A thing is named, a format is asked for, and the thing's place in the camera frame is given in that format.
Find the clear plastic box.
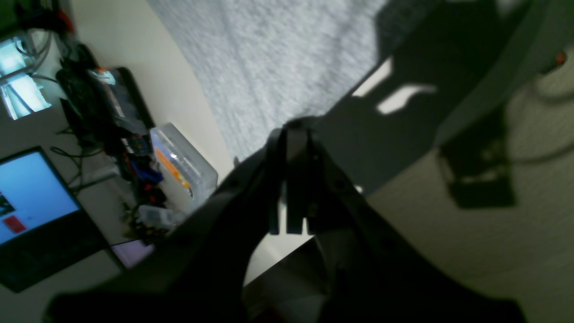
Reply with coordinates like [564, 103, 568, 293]
[150, 123, 218, 215]

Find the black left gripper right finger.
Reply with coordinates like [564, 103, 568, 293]
[307, 131, 526, 323]

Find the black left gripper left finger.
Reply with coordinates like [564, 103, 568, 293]
[45, 129, 286, 323]

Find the grey T-shirt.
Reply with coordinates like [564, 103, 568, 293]
[149, 0, 438, 160]

